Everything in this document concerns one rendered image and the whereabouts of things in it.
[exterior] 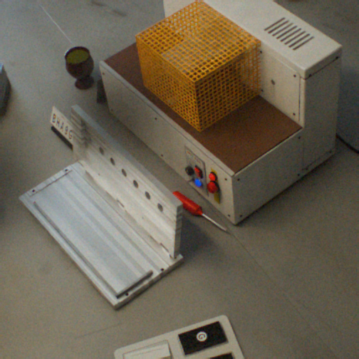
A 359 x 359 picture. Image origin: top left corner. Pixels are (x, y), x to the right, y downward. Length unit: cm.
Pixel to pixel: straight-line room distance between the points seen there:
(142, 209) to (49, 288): 29
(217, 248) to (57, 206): 44
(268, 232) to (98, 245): 42
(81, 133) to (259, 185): 47
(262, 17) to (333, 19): 62
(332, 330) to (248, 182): 40
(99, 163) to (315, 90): 58
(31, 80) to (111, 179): 58
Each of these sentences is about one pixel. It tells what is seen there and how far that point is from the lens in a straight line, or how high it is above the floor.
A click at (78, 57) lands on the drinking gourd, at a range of 239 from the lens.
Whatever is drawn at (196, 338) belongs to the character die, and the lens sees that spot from 184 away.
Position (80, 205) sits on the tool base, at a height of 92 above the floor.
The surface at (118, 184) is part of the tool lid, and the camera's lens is 204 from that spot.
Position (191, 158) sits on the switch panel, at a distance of 201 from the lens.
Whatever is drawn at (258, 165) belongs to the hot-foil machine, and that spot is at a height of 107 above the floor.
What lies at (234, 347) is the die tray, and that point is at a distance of 184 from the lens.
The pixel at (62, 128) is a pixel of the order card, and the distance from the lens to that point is 230.
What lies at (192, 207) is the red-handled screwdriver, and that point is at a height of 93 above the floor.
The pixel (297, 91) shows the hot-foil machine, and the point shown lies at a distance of 192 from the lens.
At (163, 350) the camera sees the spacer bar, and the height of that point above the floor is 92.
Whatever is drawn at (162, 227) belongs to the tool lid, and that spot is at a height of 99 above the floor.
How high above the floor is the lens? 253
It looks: 50 degrees down
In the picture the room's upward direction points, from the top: 9 degrees counter-clockwise
